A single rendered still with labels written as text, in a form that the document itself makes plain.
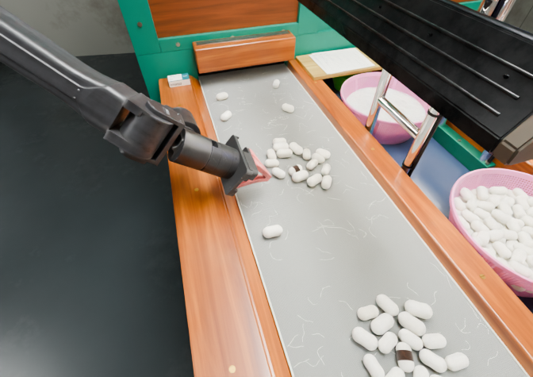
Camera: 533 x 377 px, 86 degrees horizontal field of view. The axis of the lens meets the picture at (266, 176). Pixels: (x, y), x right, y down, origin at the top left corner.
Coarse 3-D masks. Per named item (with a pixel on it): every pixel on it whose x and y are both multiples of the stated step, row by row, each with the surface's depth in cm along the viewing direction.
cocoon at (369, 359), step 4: (364, 356) 38; (368, 356) 38; (372, 356) 38; (364, 360) 38; (368, 360) 38; (372, 360) 38; (376, 360) 38; (364, 364) 38; (368, 364) 38; (372, 364) 37; (376, 364) 37; (368, 368) 37; (372, 368) 37; (376, 368) 37; (380, 368) 37; (372, 372) 37; (376, 372) 37; (380, 372) 37; (384, 372) 37; (372, 376) 37; (376, 376) 37; (380, 376) 37; (384, 376) 37
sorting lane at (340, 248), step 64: (256, 128) 74; (320, 128) 74; (256, 192) 59; (320, 192) 59; (384, 192) 59; (256, 256) 50; (320, 256) 50; (384, 256) 50; (320, 320) 43; (448, 320) 43
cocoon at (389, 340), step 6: (384, 336) 40; (390, 336) 40; (396, 336) 40; (378, 342) 40; (384, 342) 39; (390, 342) 39; (396, 342) 39; (378, 348) 39; (384, 348) 39; (390, 348) 39
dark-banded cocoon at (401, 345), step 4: (400, 344) 39; (404, 344) 39; (396, 348) 39; (400, 348) 39; (404, 348) 38; (408, 348) 38; (400, 360) 38; (404, 360) 38; (408, 360) 37; (400, 364) 38; (404, 364) 37; (408, 364) 37; (412, 364) 37; (404, 368) 37; (408, 368) 37; (412, 368) 37
